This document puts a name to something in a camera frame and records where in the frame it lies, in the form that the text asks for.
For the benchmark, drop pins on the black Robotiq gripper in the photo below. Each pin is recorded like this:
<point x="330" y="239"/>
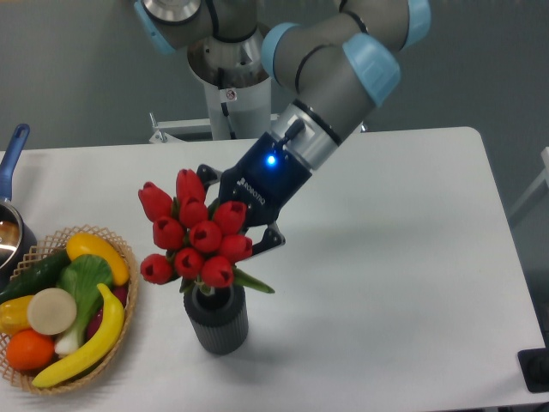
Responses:
<point x="264" y="180"/>

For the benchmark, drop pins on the red tulip bouquet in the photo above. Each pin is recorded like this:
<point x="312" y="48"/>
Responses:
<point x="202" y="243"/>

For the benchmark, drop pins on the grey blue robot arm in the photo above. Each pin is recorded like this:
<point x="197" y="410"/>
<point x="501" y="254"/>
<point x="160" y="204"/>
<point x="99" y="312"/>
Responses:
<point x="297" y="92"/>

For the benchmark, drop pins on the dark grey ribbed vase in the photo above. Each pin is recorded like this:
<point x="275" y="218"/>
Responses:
<point x="219" y="320"/>

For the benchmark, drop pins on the dark red vegetable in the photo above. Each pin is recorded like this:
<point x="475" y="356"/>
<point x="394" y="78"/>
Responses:
<point x="121" y="292"/>

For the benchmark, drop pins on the green bok choy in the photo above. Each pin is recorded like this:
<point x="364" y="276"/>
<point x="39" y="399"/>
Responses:
<point x="80" y="279"/>

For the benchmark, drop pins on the woven wicker basket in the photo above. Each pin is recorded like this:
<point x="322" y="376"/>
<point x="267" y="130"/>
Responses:
<point x="45" y="247"/>

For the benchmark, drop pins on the yellow banana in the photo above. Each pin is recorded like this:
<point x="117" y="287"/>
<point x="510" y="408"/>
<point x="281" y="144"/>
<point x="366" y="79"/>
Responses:
<point x="92" y="351"/>

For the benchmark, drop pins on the green cucumber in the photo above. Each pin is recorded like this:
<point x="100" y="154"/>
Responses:
<point x="41" y="275"/>

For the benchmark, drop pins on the beige round disc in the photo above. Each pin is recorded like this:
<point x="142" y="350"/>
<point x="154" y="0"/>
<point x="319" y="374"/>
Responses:
<point x="51" y="311"/>

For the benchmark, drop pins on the yellow bell pepper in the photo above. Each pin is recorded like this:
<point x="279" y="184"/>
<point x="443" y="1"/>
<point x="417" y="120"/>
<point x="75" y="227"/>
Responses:
<point x="14" y="315"/>

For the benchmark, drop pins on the orange fruit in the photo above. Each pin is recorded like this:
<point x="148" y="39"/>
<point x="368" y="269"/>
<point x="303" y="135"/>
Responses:
<point x="29" y="350"/>

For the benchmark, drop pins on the black device at table edge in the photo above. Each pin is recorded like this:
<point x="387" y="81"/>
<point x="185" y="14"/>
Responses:
<point x="534" y="366"/>

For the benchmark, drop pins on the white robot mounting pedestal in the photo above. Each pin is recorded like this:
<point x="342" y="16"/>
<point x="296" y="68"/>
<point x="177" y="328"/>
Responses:
<point x="233" y="113"/>

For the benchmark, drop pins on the blue handled saucepan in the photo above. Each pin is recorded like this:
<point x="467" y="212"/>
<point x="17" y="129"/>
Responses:
<point x="16" y="237"/>

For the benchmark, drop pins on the white frame at right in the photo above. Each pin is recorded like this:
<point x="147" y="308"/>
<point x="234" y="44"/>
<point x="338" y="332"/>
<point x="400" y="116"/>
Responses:
<point x="534" y="193"/>

